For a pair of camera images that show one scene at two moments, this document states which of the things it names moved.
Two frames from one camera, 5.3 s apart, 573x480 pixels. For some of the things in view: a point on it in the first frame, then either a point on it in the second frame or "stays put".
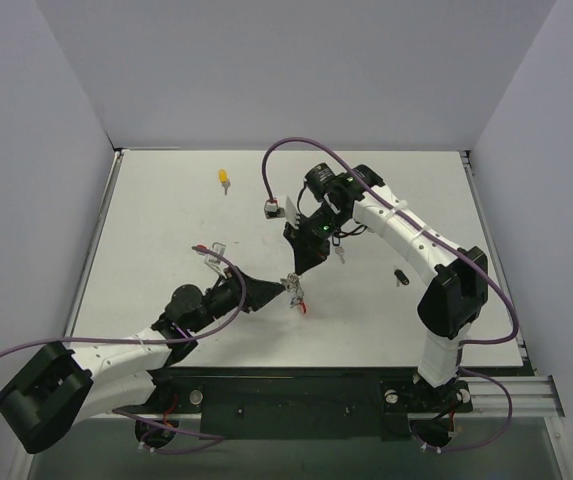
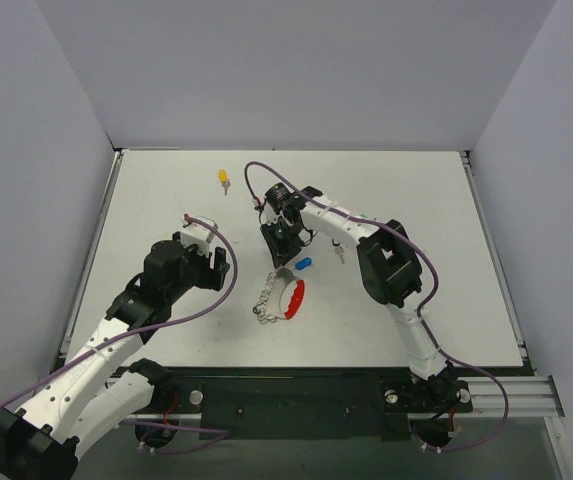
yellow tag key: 223,175 stays put
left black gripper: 242,291 → 214,270
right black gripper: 306,239 → 280,240
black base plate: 302,403 stays put
